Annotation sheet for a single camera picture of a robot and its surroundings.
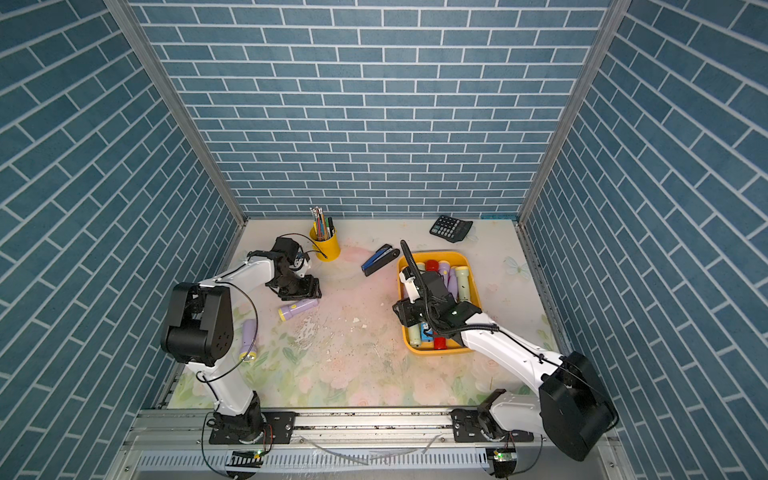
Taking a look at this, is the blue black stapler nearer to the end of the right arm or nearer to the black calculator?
the black calculator

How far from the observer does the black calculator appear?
1145 mm

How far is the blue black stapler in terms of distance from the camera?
1.06m

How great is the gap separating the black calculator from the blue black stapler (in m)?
0.19
